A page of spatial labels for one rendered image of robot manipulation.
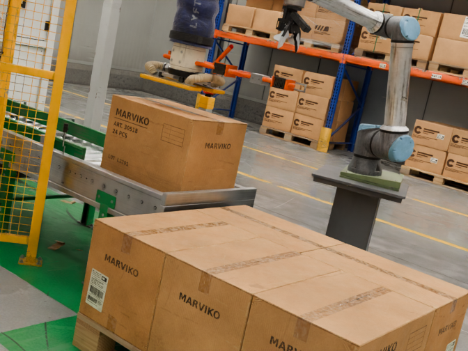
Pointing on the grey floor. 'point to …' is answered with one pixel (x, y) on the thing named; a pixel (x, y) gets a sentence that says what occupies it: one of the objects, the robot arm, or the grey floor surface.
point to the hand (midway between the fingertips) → (288, 51)
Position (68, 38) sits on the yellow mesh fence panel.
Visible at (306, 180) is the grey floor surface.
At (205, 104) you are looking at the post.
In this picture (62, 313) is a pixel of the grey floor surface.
